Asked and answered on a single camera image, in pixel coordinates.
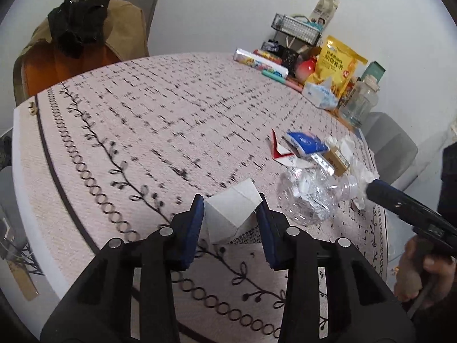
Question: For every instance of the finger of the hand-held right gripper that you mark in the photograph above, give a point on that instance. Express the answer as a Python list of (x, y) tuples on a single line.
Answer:
[(392, 200)]

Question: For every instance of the pink pen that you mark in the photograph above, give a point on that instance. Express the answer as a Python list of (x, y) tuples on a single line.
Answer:
[(293, 85)]

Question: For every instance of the small brown cardboard box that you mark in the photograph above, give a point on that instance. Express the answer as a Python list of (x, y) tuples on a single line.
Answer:
[(335, 160)]

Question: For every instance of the clear glass jar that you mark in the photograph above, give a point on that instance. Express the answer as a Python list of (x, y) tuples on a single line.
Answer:
[(359, 103)]

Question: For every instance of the long white colourful box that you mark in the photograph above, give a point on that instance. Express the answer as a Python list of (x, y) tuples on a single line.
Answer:
[(260, 63)]

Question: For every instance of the orange wooden chair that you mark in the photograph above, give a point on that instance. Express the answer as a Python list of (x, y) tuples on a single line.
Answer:
[(43, 68)]

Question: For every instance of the yellow snack bag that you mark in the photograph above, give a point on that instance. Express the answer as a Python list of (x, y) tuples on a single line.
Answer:
[(335, 64)]

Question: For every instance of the red and white paper wrapper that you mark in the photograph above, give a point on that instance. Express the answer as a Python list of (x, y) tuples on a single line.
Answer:
[(282, 152)]

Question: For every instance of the black pen holder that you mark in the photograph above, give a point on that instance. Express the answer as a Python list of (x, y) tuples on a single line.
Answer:
[(290, 59)]

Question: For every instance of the orange and blue book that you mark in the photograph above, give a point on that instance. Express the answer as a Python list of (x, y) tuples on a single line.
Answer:
[(351, 125)]

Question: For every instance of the cardboard piece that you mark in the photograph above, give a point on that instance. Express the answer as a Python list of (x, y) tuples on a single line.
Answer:
[(23, 280)]

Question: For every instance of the long red colourful box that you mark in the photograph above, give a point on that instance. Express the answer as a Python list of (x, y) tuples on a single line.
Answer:
[(269, 55)]

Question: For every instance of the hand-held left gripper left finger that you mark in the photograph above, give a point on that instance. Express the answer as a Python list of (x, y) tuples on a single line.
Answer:
[(194, 223)]

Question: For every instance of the milk carton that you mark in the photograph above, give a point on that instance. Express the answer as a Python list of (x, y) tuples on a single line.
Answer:
[(326, 7)]

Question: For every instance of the green pen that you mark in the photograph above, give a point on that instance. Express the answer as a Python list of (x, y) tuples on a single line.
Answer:
[(275, 75)]

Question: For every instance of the person's right hand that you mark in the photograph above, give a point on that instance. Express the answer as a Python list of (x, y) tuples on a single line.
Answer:
[(410, 271)]

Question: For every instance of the crushed clear plastic bottle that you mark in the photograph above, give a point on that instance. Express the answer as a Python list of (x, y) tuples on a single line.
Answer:
[(307, 200)]

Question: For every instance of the red snack packet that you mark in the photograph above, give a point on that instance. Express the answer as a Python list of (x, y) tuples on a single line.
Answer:
[(350, 87)]

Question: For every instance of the white paper carton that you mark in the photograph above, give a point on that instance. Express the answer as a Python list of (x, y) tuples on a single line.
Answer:
[(228, 207)]

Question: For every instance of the grey chair with black legs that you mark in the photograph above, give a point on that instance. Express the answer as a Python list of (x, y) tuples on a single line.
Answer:
[(10, 214)]

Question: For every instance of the peach-shaped ornament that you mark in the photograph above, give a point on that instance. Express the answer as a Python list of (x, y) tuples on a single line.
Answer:
[(306, 69)]

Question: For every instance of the small dark packet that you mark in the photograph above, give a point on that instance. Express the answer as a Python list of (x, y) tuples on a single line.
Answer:
[(270, 45)]

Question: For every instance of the white tissue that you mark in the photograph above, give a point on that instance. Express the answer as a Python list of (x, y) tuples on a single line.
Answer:
[(357, 164)]

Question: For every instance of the teal box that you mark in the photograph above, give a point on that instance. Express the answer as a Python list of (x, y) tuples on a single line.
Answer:
[(374, 70)]

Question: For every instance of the black cloth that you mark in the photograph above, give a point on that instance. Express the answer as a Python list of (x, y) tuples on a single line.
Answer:
[(76, 21)]

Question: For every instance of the white and blue tissue pack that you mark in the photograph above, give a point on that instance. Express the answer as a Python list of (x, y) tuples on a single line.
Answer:
[(319, 96)]

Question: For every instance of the tan jacket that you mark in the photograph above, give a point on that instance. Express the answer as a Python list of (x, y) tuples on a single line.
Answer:
[(125, 32)]

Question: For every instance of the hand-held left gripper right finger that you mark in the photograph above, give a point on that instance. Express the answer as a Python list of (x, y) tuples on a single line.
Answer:
[(267, 228)]

